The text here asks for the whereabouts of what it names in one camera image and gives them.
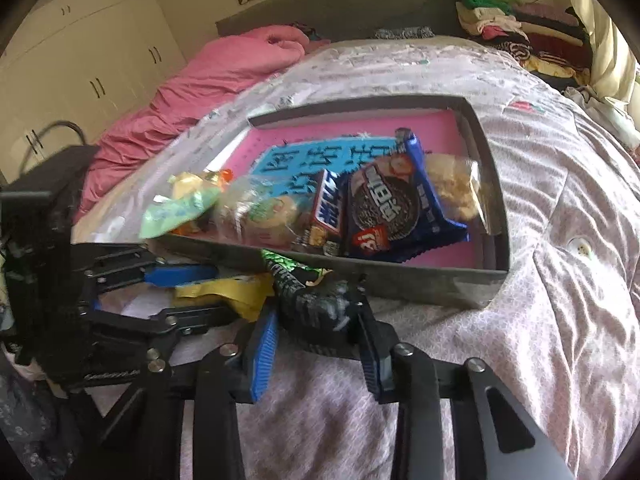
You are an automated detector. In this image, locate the pink floral bed sheet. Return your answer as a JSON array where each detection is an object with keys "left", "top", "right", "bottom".
[{"left": 70, "top": 35, "right": 640, "bottom": 480}]

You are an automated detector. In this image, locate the black snack packet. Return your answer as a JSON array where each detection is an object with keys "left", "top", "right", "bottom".
[{"left": 260, "top": 250, "right": 371, "bottom": 361}]

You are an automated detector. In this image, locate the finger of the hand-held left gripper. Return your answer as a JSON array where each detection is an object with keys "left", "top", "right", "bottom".
[
  {"left": 75, "top": 245, "right": 221, "bottom": 291},
  {"left": 80, "top": 302, "right": 246, "bottom": 361}
]

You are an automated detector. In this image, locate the cream wardrobe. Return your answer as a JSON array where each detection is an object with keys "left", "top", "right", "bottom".
[{"left": 0, "top": 0, "right": 188, "bottom": 181}]

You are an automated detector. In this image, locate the dark patterned cloth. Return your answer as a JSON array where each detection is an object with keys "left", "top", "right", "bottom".
[{"left": 374, "top": 25, "right": 435, "bottom": 42}]

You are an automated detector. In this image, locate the pile of folded clothes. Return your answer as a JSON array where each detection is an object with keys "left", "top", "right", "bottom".
[{"left": 455, "top": 0, "right": 596, "bottom": 91}]

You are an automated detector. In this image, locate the pink book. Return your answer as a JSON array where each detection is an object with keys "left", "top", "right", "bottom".
[{"left": 217, "top": 110, "right": 493, "bottom": 266}]

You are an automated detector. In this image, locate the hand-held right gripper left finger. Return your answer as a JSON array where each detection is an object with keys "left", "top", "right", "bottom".
[{"left": 95, "top": 307, "right": 280, "bottom": 480}]

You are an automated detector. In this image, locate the pink quilt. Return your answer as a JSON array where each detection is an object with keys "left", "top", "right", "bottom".
[{"left": 75, "top": 25, "right": 313, "bottom": 221}]

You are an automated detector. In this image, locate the white crumpled cloth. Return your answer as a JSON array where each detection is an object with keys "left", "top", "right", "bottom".
[{"left": 565, "top": 85, "right": 640, "bottom": 146}]

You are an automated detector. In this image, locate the grey headboard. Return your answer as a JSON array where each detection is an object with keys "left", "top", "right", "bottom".
[{"left": 215, "top": 0, "right": 468, "bottom": 43}]

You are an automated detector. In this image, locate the clear-wrapped round pastry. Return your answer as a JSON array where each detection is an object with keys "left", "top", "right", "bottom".
[{"left": 212, "top": 185, "right": 308, "bottom": 248}]

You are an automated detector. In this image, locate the brown chocolate bar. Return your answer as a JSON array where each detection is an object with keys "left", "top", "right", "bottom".
[{"left": 292, "top": 167, "right": 348, "bottom": 256}]

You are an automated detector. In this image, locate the dark floral clothing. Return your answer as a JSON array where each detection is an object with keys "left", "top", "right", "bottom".
[{"left": 0, "top": 355, "right": 101, "bottom": 480}]

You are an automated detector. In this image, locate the blue cookie packet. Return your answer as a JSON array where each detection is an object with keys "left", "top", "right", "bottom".
[{"left": 342, "top": 127, "right": 471, "bottom": 261}]

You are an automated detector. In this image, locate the grey cable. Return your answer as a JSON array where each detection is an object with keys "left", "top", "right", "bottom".
[{"left": 22, "top": 120, "right": 88, "bottom": 161}]

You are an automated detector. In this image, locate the dark cardboard box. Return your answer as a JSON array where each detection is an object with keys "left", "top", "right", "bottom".
[{"left": 150, "top": 92, "right": 511, "bottom": 311}]

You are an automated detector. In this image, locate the cream curtain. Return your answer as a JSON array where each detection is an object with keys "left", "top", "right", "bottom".
[{"left": 565, "top": 0, "right": 640, "bottom": 101}]

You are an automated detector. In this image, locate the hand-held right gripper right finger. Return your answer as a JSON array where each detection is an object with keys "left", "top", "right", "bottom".
[{"left": 355, "top": 305, "right": 576, "bottom": 480}]

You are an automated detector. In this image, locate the flaky pastry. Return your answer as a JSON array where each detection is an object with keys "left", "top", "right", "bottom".
[{"left": 425, "top": 152, "right": 493, "bottom": 233}]

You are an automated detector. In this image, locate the green-wrapped yellow candy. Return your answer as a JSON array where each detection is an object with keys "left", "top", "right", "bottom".
[{"left": 139, "top": 171, "right": 223, "bottom": 240}]

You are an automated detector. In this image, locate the yellow wafer packet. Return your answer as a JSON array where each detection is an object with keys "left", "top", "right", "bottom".
[{"left": 174, "top": 272, "right": 276, "bottom": 323}]

